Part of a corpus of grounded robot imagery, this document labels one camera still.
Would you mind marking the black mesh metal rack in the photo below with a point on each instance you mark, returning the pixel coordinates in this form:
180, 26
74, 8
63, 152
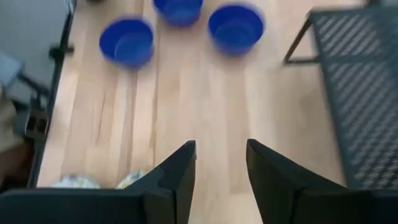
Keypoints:
357, 93

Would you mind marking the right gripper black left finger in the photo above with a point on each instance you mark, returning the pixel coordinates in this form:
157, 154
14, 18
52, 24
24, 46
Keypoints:
174, 186

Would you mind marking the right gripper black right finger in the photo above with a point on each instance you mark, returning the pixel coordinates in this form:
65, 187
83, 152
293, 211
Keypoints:
273, 186

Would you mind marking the black table frame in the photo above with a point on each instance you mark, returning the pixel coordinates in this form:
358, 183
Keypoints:
59, 68

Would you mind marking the blue mini bowl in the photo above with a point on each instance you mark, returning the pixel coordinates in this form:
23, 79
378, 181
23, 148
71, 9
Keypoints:
236, 29
126, 43
178, 11

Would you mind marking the person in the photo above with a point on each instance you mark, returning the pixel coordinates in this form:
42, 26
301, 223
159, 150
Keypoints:
9, 133

